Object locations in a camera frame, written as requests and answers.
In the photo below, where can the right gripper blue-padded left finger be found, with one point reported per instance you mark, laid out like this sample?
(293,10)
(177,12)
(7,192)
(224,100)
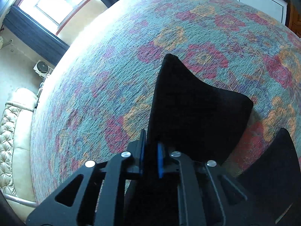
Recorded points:
(95,193)

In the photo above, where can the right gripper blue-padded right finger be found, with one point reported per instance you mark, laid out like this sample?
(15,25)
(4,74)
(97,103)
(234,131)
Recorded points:
(203,193)

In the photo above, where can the black pant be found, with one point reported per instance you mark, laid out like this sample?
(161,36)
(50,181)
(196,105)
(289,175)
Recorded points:
(207,123)

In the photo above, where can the cream tufted sofa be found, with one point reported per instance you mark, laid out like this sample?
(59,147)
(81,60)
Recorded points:
(16,178)

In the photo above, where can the floral woven bedspread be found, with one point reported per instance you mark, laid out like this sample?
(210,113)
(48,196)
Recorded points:
(215,79)

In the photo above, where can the white small fan heater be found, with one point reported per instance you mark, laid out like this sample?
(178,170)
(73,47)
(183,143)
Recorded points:
(42,69)

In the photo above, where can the dark blue curtain lower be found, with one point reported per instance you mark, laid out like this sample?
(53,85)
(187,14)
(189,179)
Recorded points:
(34,35)

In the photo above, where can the bright window with red frame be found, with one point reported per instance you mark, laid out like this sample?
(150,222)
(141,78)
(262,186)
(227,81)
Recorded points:
(51,14)

